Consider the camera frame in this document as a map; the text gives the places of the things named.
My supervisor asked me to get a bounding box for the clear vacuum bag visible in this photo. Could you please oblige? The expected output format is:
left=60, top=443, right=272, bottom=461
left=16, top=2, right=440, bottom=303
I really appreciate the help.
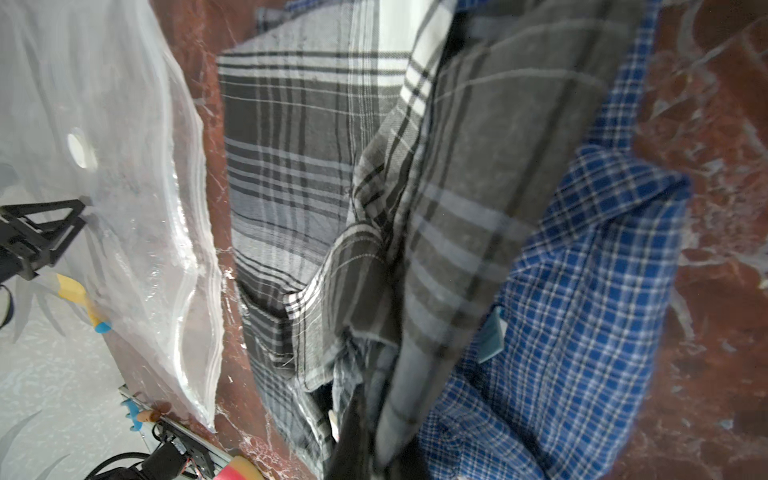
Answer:
left=1, top=1, right=223, bottom=427

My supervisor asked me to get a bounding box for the blue checked shirt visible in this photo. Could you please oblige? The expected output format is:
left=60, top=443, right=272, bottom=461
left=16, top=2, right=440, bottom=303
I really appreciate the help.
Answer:
left=417, top=1, right=689, bottom=479

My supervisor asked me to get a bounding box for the white bag valve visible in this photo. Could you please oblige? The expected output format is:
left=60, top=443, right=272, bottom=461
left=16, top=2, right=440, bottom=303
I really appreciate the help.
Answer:
left=66, top=128, right=98, bottom=171

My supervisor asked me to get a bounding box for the grey plaid shirt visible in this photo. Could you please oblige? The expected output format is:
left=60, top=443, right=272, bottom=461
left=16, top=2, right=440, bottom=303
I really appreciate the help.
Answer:
left=217, top=1, right=646, bottom=479

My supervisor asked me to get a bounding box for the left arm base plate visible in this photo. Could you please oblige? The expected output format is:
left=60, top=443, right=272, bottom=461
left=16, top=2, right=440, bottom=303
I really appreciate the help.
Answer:
left=152, top=418, right=232, bottom=479

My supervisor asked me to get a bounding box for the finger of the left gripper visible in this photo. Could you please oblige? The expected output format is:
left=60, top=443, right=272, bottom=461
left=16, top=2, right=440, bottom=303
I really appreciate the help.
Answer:
left=1, top=199, right=86, bottom=282

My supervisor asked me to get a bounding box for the yellow scraper tool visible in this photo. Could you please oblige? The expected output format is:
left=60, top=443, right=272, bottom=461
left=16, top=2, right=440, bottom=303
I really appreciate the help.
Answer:
left=55, top=274, right=112, bottom=334

